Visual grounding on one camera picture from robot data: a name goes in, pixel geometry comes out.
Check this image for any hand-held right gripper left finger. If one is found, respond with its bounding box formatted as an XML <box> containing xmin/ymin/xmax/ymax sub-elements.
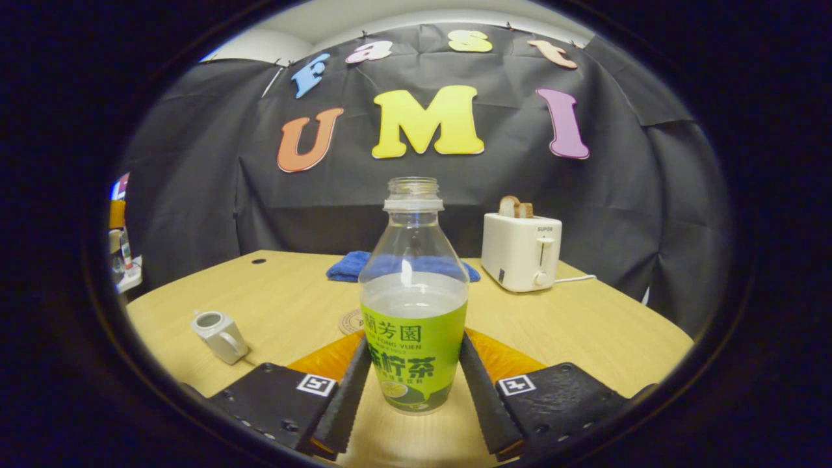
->
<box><xmin>208</xmin><ymin>329</ymin><xmax>372</xmax><ymax>461</ymax></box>

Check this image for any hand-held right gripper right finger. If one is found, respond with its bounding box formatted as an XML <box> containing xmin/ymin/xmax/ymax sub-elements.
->
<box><xmin>458</xmin><ymin>327</ymin><xmax>630</xmax><ymax>462</ymax></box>

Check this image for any green label water bottle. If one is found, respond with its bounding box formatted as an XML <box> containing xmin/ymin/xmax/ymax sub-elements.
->
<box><xmin>358</xmin><ymin>177</ymin><xmax>470</xmax><ymax>415</ymax></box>

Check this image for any blue towel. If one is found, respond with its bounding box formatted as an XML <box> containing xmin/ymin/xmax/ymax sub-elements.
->
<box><xmin>326</xmin><ymin>251</ymin><xmax>482</xmax><ymax>283</ymax></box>

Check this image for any white toaster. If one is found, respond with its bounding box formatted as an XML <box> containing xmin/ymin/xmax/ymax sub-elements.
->
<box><xmin>481</xmin><ymin>213</ymin><xmax>564</xmax><ymax>293</ymax></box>

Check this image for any white side table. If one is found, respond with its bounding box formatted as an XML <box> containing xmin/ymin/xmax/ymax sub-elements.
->
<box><xmin>117</xmin><ymin>255</ymin><xmax>144</xmax><ymax>293</ymax></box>

